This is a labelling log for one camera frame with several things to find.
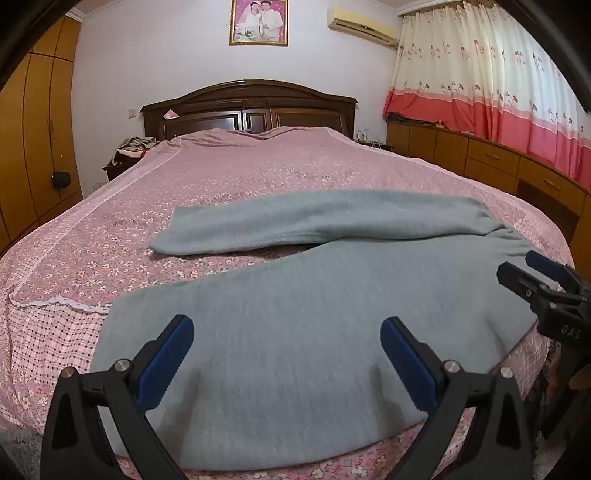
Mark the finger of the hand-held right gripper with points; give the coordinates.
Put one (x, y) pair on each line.
(545, 265)
(517, 279)

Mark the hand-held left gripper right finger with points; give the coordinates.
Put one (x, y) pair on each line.
(408, 364)

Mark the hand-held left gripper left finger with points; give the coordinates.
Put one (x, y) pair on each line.
(166, 360)

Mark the grey pants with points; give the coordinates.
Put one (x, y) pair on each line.
(277, 332)

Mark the long wooden cabinet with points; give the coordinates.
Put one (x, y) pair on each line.
(489, 157)

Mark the pink floral bed cover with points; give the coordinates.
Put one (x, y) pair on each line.
(231, 184)

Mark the dark cloth pile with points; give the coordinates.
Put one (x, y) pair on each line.
(415, 121)

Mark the cream and red floral curtain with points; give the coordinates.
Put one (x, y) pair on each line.
(485, 69)

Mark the small black hanging pouch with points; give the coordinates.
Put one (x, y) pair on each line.
(61, 180)

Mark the small pink cloth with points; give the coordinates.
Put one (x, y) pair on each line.
(171, 114)

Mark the wooden wardrobe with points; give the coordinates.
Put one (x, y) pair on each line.
(41, 138)

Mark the dark wooden headboard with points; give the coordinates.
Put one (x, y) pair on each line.
(249, 99)

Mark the white air conditioner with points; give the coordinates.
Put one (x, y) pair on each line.
(364, 27)

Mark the framed wall portrait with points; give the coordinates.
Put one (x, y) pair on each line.
(258, 21)

